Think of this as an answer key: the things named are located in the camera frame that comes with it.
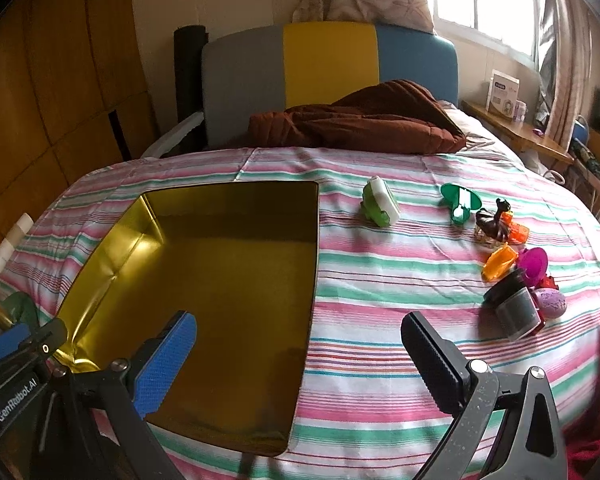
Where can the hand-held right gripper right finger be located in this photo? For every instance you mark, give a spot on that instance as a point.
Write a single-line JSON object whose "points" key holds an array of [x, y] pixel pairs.
{"points": [[435, 360]]}

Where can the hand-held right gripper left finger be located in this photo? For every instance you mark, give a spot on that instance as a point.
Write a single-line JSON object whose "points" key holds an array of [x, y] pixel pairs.
{"points": [[165, 360]]}

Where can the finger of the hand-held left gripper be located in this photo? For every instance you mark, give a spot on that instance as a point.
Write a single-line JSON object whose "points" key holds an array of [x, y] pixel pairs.
{"points": [[52, 335], [5, 342]]}

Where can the gold metal tin box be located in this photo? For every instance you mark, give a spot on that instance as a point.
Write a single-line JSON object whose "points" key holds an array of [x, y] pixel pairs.
{"points": [[220, 285]]}

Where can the clear jar with black lid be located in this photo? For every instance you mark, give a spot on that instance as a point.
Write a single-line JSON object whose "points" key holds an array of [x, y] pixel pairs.
{"points": [[517, 310]]}

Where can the orange plastic scoop toy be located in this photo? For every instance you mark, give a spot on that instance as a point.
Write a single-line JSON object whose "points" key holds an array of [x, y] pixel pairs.
{"points": [[500, 262]]}

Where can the purple patterned egg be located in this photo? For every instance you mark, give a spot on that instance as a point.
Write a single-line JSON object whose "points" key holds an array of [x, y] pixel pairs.
{"points": [[552, 302]]}

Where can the red puzzle piece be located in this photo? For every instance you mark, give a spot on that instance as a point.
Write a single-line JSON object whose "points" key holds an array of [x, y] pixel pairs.
{"points": [[547, 282]]}

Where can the magenta plastic cup toy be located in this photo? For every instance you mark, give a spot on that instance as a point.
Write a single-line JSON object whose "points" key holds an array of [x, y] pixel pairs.
{"points": [[532, 262]]}

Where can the brown turkey toy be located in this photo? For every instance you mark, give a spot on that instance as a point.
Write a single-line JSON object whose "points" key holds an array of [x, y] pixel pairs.
{"points": [[495, 227]]}

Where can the orange ribbed plastic toy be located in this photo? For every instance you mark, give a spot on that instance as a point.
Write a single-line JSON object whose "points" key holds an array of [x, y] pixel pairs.
{"points": [[519, 232]]}

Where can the teal plastic mould toy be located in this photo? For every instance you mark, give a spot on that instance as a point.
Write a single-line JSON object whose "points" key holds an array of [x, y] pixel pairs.
{"points": [[460, 200]]}

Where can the green and white toy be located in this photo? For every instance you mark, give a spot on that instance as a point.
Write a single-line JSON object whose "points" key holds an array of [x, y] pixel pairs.
{"points": [[380, 200]]}

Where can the green board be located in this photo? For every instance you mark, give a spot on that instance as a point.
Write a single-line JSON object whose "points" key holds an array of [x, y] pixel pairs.
{"points": [[22, 307]]}

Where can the striped bed sheet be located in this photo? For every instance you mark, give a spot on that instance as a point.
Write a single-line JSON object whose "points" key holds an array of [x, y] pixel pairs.
{"points": [[380, 310]]}

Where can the white cardboard tube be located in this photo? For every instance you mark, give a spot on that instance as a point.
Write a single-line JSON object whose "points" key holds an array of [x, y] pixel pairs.
{"points": [[12, 242]]}

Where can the white pillow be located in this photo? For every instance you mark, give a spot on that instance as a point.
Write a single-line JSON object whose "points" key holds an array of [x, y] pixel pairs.
{"points": [[475, 127]]}

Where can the wooden shelf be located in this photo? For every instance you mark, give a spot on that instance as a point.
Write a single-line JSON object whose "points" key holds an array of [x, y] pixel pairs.
{"points": [[520, 132]]}

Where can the brown quilt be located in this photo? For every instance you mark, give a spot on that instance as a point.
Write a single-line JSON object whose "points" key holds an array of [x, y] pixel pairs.
{"points": [[370, 120]]}

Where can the blue container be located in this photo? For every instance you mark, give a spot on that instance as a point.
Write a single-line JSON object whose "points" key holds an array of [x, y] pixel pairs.
{"points": [[581, 132]]}

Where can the white carton box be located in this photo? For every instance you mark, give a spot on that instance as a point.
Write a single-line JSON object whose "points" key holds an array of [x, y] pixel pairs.
{"points": [[502, 92]]}

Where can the black rolled mat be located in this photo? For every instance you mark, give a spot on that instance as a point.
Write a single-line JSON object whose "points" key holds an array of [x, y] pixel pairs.
{"points": [[190, 75]]}

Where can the grey yellow blue headboard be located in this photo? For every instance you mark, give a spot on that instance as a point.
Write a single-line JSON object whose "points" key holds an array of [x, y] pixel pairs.
{"points": [[325, 60]]}

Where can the pale side curtain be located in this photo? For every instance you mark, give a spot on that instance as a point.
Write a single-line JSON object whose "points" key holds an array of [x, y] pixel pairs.
{"points": [[565, 60]]}

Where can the window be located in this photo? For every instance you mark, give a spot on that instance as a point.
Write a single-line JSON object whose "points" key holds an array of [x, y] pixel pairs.
{"points": [[500, 5]]}

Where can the white bed rail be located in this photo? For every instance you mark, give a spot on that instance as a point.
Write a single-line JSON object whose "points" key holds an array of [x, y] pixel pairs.
{"points": [[180, 130]]}

